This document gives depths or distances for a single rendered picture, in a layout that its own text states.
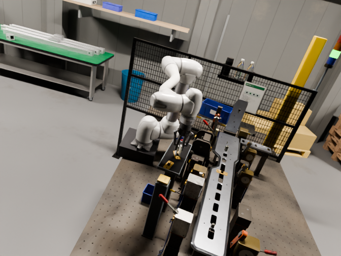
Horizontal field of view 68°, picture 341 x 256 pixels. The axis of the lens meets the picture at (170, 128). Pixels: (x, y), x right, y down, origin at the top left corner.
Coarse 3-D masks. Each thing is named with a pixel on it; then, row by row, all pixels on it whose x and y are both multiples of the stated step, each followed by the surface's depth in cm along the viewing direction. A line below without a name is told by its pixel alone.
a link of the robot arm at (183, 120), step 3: (180, 117) 148; (183, 117) 145; (186, 117) 144; (189, 117) 144; (195, 117) 147; (180, 120) 148; (183, 120) 146; (186, 120) 145; (189, 120) 145; (192, 120) 146; (183, 123) 147; (186, 123) 146; (189, 123) 146; (192, 123) 147
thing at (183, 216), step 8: (176, 216) 131; (184, 216) 132; (192, 216) 133; (176, 224) 132; (184, 224) 130; (168, 232) 139; (176, 232) 135; (184, 232) 133; (168, 240) 140; (176, 240) 138; (168, 248) 142; (176, 248) 141
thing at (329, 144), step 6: (336, 126) 489; (330, 132) 498; (336, 132) 480; (330, 138) 499; (336, 138) 485; (324, 144) 513; (330, 144) 496; (336, 144) 502; (330, 150) 508; (336, 150) 470; (336, 156) 469
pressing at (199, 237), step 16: (224, 144) 222; (208, 176) 176; (224, 176) 181; (208, 192) 162; (224, 192) 166; (208, 208) 149; (224, 208) 152; (208, 224) 139; (224, 224) 142; (192, 240) 127; (208, 240) 130; (224, 240) 132
